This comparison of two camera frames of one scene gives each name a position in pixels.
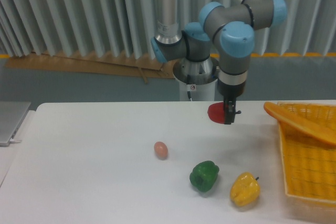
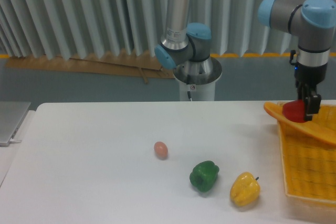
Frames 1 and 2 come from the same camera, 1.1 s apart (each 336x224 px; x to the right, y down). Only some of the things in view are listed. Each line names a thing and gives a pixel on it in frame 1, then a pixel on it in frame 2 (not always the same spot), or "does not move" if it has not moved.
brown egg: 161,150 does not move
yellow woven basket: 308,163 does not move
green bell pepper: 204,176 does not move
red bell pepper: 216,112 to 294,110
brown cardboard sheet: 130,65 does not move
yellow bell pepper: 245,190 does not move
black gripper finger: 230,110 to 312,102
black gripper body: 230,93 to 311,75
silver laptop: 12,115 does not move
